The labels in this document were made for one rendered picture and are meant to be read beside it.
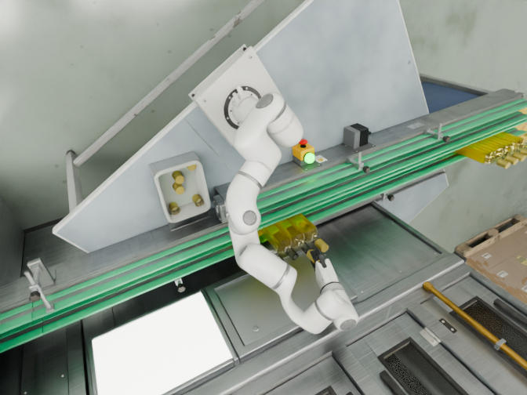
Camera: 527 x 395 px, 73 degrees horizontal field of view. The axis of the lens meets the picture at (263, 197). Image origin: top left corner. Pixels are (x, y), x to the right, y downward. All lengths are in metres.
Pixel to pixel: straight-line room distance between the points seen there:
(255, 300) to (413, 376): 0.56
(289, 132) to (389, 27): 0.83
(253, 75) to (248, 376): 0.98
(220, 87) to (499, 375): 1.22
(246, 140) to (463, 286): 0.99
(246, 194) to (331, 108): 0.77
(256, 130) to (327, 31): 0.67
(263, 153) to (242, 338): 0.63
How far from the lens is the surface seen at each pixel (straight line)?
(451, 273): 1.55
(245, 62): 1.28
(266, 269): 0.98
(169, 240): 1.39
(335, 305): 1.05
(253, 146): 0.96
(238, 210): 0.94
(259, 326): 1.28
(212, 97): 1.25
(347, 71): 1.62
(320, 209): 1.59
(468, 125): 2.03
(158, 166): 1.31
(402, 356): 1.30
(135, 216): 1.44
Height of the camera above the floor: 1.96
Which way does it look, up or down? 49 degrees down
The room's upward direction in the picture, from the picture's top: 136 degrees clockwise
